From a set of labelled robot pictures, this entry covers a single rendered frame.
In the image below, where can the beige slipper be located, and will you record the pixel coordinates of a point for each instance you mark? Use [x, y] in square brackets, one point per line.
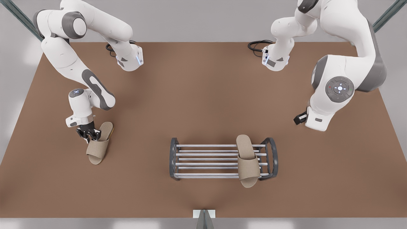
[246, 160]
[100, 144]

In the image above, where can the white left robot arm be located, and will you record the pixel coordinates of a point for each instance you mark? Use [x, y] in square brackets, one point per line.
[345, 73]

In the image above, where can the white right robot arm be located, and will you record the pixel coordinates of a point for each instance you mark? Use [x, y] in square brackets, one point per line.
[66, 60]

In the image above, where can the grey metal shoe rack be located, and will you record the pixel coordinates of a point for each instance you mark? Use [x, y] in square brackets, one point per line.
[206, 159]

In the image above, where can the silver frame post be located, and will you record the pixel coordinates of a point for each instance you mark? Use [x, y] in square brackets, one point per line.
[203, 219]
[388, 14]
[22, 19]

